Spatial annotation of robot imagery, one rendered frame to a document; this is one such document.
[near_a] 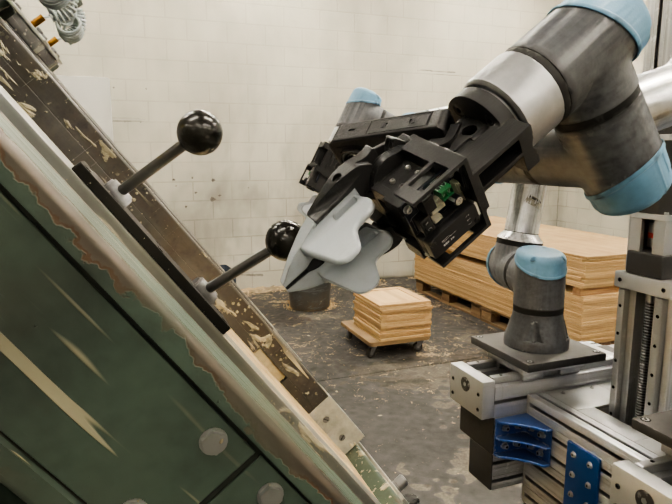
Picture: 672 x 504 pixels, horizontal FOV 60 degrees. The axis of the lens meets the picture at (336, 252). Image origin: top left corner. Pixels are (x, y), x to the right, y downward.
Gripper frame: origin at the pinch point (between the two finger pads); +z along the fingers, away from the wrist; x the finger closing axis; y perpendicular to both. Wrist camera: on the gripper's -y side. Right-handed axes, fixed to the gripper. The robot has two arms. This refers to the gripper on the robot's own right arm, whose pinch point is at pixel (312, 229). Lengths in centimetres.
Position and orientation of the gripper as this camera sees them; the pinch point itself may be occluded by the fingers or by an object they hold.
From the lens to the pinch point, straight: 140.4
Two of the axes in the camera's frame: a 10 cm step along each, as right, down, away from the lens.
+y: -8.3, -4.0, -3.9
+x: 3.5, 1.6, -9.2
